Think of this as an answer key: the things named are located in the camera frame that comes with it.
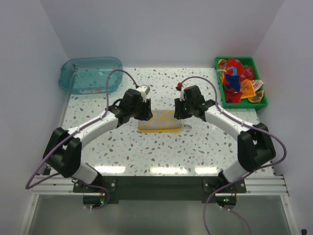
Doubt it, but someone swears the yellow grey patterned towel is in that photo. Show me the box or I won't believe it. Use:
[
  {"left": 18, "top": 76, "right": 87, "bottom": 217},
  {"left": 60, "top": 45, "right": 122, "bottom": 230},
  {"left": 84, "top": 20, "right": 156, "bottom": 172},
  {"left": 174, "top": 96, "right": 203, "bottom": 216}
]
[{"left": 137, "top": 110, "right": 183, "bottom": 133}]

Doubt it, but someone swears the red patterned towel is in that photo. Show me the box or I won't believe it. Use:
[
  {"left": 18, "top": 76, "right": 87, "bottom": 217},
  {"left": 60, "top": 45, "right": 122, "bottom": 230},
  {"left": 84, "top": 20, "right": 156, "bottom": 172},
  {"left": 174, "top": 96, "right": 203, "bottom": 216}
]
[{"left": 218, "top": 58, "right": 254, "bottom": 82}]

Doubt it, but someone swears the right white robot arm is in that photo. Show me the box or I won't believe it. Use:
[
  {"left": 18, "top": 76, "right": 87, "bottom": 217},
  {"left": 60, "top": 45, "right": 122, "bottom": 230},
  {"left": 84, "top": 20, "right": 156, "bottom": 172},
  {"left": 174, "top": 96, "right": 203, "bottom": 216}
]
[{"left": 174, "top": 83, "right": 276, "bottom": 192}]

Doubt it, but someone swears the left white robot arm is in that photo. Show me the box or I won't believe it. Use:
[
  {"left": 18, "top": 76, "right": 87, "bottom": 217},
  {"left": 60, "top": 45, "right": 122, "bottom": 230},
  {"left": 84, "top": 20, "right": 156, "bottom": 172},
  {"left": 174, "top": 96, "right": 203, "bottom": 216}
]
[{"left": 43, "top": 85, "right": 153, "bottom": 192}]

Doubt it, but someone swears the blue red towel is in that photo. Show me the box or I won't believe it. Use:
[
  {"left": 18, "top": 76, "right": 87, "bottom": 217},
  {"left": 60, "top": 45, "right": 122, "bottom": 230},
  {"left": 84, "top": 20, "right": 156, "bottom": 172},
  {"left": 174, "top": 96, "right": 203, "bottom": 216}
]
[{"left": 223, "top": 74, "right": 242, "bottom": 104}]

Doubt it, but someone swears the orange patterned towel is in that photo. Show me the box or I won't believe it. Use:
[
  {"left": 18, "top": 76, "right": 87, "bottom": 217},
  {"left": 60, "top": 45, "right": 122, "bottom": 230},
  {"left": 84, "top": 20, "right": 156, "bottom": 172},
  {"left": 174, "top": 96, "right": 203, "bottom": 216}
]
[{"left": 240, "top": 79, "right": 264, "bottom": 103}]

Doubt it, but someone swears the teal transparent plastic bin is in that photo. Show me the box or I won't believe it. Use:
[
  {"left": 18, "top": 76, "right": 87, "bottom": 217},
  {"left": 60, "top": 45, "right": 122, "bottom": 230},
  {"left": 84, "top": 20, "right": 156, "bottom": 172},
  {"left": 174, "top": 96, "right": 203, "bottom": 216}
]
[{"left": 58, "top": 57, "right": 123, "bottom": 95}]

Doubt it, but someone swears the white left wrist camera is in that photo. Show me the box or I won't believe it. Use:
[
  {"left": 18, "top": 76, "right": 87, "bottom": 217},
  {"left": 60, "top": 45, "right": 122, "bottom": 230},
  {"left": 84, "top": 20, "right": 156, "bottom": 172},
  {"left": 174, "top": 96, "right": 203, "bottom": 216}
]
[{"left": 136, "top": 85, "right": 150, "bottom": 102}]

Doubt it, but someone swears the black metal base rail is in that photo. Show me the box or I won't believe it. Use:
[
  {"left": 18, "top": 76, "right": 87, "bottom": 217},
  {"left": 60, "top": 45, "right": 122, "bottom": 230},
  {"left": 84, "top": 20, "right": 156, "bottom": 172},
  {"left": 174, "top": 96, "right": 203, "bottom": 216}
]
[{"left": 72, "top": 175, "right": 247, "bottom": 205}]

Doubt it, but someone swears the aluminium frame rail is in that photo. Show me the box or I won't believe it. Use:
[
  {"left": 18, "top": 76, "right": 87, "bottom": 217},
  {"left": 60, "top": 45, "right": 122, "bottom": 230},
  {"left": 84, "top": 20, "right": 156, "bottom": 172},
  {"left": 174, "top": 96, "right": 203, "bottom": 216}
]
[{"left": 32, "top": 176, "right": 288, "bottom": 198}]

